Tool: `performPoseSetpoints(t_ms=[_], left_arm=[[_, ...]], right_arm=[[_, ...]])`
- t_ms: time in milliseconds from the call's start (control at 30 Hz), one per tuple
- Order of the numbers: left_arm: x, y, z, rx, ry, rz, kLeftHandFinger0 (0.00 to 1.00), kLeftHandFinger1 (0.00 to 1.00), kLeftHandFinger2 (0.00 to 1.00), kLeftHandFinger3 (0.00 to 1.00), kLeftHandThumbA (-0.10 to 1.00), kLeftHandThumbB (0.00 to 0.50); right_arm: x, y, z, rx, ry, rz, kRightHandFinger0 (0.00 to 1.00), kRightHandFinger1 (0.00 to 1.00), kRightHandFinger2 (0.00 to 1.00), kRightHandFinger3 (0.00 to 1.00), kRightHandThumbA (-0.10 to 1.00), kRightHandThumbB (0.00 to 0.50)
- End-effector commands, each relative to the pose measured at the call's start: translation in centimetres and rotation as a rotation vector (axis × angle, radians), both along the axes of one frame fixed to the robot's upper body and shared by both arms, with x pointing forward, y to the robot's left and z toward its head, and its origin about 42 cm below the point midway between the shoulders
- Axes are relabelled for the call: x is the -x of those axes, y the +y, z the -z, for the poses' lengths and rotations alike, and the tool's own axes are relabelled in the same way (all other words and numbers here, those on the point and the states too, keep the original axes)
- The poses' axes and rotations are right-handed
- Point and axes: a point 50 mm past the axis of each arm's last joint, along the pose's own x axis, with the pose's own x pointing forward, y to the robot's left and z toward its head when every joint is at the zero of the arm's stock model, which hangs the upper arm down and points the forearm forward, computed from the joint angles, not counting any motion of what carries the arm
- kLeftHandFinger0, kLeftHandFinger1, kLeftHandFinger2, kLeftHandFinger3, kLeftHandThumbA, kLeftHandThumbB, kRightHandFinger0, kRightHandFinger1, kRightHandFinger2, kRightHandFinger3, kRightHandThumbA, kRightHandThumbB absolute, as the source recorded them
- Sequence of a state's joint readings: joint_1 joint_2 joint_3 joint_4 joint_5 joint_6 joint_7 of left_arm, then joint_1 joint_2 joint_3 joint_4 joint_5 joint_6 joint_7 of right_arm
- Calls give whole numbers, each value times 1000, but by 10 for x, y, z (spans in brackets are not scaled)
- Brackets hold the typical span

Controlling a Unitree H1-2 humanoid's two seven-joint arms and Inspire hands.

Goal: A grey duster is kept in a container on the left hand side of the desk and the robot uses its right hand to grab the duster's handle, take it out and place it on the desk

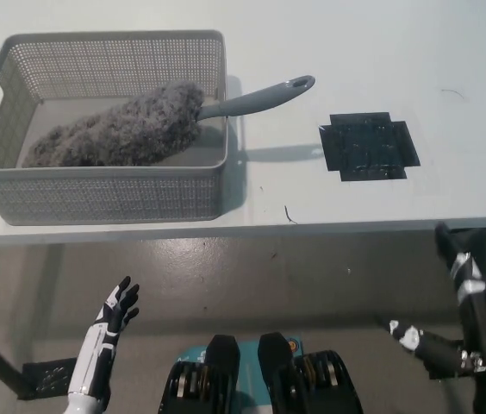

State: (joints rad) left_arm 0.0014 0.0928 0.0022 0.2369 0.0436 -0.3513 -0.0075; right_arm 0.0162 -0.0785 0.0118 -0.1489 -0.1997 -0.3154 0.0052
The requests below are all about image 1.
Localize black tape patch on desk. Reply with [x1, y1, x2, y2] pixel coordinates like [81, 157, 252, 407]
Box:
[319, 111, 421, 182]

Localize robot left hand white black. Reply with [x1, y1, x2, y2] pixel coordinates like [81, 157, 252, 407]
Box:
[68, 275, 140, 396]

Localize grey perforated plastic basket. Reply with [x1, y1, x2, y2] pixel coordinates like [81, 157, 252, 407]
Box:
[0, 28, 231, 227]

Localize robot body black teal blocks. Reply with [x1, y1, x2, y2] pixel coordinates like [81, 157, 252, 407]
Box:
[168, 331, 364, 414]

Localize grey fluffy duster with handle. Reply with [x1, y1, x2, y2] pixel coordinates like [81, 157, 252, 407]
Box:
[22, 75, 316, 168]

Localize robot right hand white black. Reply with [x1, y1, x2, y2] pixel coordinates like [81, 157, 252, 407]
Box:
[388, 222, 486, 381]

